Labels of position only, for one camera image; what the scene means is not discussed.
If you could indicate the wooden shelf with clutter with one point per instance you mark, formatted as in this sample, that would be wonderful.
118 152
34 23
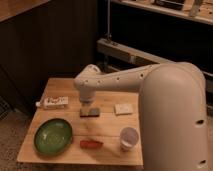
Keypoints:
204 14

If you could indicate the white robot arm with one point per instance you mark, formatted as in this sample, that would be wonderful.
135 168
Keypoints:
172 111

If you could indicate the orange carrot toy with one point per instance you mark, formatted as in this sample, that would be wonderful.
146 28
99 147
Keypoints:
90 144

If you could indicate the dark grey eraser block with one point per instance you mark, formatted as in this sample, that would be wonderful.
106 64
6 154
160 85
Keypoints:
89 112

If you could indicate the wooden side table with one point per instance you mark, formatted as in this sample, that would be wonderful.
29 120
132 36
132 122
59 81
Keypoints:
96 139

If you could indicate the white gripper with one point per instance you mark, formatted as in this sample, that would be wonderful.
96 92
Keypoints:
86 97

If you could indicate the metal vertical pole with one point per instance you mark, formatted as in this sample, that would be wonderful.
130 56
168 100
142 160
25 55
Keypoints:
108 19

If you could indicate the beige sponge square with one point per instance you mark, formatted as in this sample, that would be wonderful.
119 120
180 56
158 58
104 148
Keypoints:
123 109

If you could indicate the grey metal beam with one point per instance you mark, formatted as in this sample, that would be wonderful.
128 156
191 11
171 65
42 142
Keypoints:
127 54

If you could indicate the white tube package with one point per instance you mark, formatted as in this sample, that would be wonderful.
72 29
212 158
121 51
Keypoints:
53 102

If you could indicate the green ceramic bowl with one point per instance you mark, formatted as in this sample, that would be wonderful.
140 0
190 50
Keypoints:
53 137

